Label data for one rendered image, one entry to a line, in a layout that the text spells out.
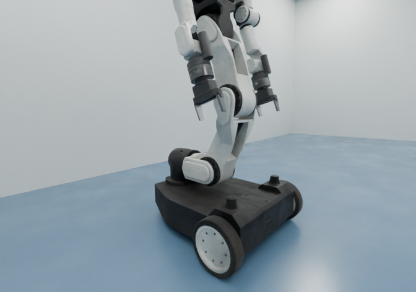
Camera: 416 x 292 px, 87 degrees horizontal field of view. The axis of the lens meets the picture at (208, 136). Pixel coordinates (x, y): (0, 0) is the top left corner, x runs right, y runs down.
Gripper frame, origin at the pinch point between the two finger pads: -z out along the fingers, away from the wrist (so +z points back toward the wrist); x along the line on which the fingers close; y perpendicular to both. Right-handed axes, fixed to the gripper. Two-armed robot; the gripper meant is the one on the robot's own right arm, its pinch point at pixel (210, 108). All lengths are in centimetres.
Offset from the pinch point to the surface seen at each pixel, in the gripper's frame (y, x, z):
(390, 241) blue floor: 54, 35, -72
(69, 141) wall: 4, -148, 22
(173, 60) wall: 112, -117, 95
